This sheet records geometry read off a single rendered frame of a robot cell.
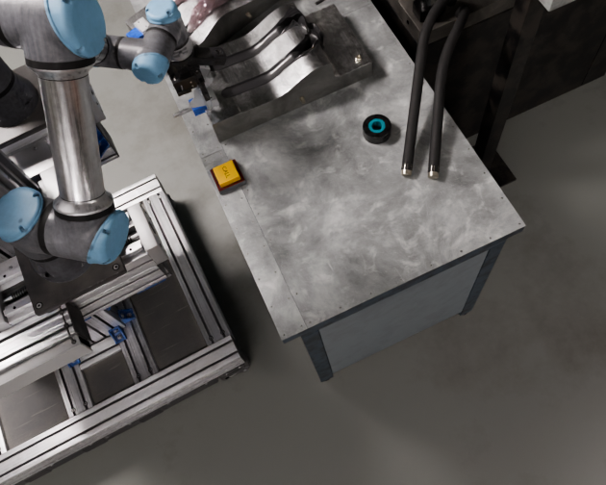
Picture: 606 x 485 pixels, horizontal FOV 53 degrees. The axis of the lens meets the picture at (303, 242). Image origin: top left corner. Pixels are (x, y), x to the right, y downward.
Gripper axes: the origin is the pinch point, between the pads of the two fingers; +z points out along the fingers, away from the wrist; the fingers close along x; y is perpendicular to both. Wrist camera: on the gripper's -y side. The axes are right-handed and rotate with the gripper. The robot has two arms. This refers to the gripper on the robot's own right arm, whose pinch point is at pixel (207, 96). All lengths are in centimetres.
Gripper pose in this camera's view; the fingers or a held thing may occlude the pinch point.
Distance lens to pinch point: 179.1
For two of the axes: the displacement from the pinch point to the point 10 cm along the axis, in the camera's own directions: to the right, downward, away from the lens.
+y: -9.1, 4.2, -0.7
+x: 4.1, 8.2, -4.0
